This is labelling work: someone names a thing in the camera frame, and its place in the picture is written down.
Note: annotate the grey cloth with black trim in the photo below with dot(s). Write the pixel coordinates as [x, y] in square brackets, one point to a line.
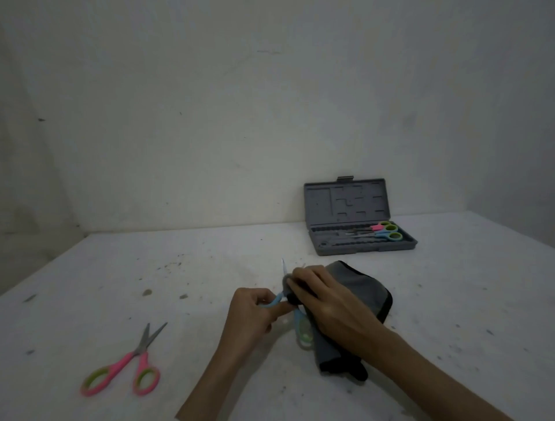
[366, 288]

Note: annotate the person's left hand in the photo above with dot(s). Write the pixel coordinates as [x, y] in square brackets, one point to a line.
[245, 314]

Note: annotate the grey plastic tool case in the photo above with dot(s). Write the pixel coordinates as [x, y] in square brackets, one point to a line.
[347, 204]

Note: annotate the person's right forearm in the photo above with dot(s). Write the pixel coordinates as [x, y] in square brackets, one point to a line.
[429, 377]

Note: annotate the person's left fingers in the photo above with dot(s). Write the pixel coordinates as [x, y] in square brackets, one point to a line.
[271, 310]

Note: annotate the blue and green scissors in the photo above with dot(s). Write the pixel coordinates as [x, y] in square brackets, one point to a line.
[381, 235]
[299, 326]

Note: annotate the person's right fingers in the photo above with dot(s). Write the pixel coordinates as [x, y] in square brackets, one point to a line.
[305, 282]

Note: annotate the person's left forearm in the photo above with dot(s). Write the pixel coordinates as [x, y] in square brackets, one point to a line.
[208, 386]

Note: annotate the person's right hand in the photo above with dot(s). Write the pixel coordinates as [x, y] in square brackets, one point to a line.
[338, 312]

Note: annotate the pink and green scissors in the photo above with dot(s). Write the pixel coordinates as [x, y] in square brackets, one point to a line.
[376, 227]
[116, 367]

